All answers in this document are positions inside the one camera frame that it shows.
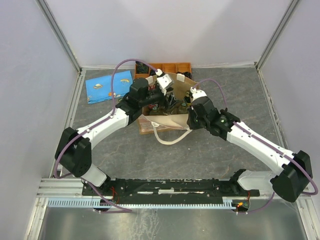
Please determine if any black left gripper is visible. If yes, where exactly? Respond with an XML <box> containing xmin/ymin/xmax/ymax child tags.
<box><xmin>140</xmin><ymin>86</ymin><xmax>182</xmax><ymax>112</ymax></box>

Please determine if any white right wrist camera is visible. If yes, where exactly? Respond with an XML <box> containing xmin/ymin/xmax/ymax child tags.
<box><xmin>190</xmin><ymin>87</ymin><xmax>207</xmax><ymax>102</ymax></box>

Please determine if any green glass beverage bottle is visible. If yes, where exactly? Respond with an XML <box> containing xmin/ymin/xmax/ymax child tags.
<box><xmin>167</xmin><ymin>92</ymin><xmax>178</xmax><ymax>113</ymax></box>

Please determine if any light blue cable duct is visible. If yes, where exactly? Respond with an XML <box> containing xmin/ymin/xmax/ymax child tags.
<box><xmin>47</xmin><ymin>196</ymin><xmax>238</xmax><ymax>208</ymax></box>

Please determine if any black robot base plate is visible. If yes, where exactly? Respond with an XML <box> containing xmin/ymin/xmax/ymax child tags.
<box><xmin>96</xmin><ymin>178</ymin><xmax>260</xmax><ymax>205</ymax></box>

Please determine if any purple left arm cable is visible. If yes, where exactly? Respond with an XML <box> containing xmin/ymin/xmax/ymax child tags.
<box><xmin>53</xmin><ymin>58</ymin><xmax>163</xmax><ymax>215</ymax></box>

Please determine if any red-capped beverage bottle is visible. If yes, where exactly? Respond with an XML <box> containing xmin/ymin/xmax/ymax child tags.
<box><xmin>148</xmin><ymin>85</ymin><xmax>159</xmax><ymax>111</ymax></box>

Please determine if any burlap canvas tote bag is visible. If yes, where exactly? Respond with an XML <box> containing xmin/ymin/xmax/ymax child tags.
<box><xmin>142</xmin><ymin>73</ymin><xmax>196</xmax><ymax>145</ymax></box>

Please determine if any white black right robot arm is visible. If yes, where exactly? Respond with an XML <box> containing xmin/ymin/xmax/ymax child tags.
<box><xmin>187</xmin><ymin>96</ymin><xmax>313</xmax><ymax>203</ymax></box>

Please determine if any blue space-print cloth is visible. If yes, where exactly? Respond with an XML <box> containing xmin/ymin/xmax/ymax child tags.
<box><xmin>85</xmin><ymin>70</ymin><xmax>133</xmax><ymax>104</ymax></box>

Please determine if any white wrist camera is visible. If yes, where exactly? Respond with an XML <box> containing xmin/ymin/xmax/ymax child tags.
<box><xmin>155</xmin><ymin>69</ymin><xmax>174</xmax><ymax>95</ymax></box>
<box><xmin>190</xmin><ymin>87</ymin><xmax>207</xmax><ymax>102</ymax></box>

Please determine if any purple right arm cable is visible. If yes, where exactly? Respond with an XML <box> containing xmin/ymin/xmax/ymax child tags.
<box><xmin>192</xmin><ymin>78</ymin><xmax>319</xmax><ymax>215</ymax></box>

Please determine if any green soda water bottle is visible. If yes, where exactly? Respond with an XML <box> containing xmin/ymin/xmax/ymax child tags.
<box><xmin>181</xmin><ymin>91</ymin><xmax>191</xmax><ymax>108</ymax></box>

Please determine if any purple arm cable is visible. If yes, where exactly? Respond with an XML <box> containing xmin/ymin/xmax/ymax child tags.
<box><xmin>192</xmin><ymin>78</ymin><xmax>319</xmax><ymax>215</ymax></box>
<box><xmin>53</xmin><ymin>58</ymin><xmax>163</xmax><ymax>215</ymax></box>

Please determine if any dark yellow-patterned rolled sock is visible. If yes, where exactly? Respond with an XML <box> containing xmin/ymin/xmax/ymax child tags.
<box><xmin>177</xmin><ymin>71</ymin><xmax>193</xmax><ymax>80</ymax></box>

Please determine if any orange wooden compartment tray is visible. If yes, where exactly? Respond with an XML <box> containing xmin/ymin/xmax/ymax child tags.
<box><xmin>134</xmin><ymin>62</ymin><xmax>192</xmax><ymax>79</ymax></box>

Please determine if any dark patterned rolled sock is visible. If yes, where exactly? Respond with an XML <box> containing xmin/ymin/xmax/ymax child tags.
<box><xmin>135</xmin><ymin>62</ymin><xmax>150</xmax><ymax>75</ymax></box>

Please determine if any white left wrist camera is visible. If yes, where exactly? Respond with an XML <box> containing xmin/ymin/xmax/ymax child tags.
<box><xmin>155</xmin><ymin>69</ymin><xmax>174</xmax><ymax>95</ymax></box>

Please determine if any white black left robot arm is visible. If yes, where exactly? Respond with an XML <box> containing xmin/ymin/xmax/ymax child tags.
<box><xmin>54</xmin><ymin>74</ymin><xmax>174</xmax><ymax>195</ymax></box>

